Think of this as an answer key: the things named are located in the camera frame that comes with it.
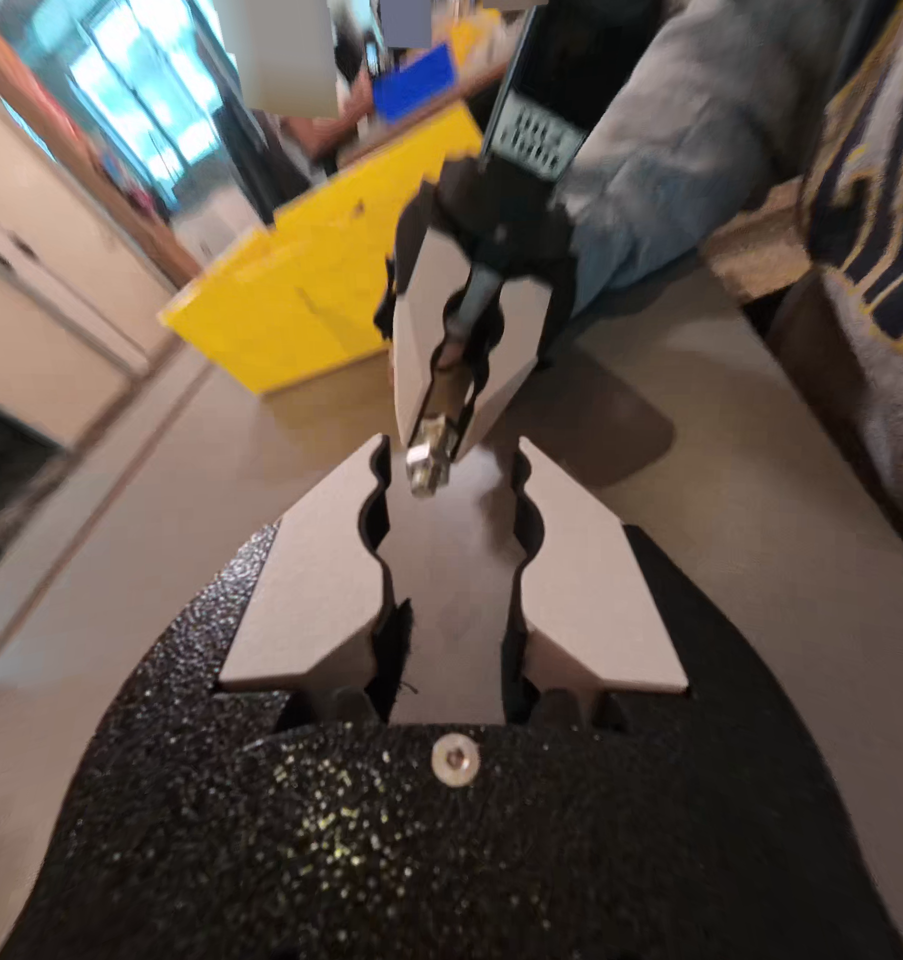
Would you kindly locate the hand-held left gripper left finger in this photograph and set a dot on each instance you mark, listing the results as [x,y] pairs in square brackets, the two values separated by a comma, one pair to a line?
[309,600]

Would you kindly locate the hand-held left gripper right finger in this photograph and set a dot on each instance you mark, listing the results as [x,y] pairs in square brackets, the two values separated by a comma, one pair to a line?
[601,600]

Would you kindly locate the grey sweatshirt with navy letters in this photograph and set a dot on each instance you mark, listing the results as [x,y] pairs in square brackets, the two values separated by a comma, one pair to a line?
[871,187]

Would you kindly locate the wooden table with black legs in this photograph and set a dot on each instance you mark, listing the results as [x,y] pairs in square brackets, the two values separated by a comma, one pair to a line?
[328,142]

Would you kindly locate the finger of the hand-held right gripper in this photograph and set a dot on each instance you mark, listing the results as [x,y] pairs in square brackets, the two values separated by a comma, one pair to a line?
[414,337]
[523,337]

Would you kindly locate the low blue plastic bin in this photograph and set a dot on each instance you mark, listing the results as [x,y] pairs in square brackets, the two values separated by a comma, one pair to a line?
[414,86]

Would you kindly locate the steel hex bolt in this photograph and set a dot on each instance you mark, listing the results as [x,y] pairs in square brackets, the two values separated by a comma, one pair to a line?
[429,469]

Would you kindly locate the yellow bin with black divider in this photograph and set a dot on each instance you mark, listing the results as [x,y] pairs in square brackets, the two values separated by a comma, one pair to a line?
[271,300]

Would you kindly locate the small yellow bin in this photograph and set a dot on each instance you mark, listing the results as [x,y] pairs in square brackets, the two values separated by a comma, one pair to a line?
[474,37]

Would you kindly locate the white door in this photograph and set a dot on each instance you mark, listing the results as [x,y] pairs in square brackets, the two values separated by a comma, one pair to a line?
[31,337]
[69,225]

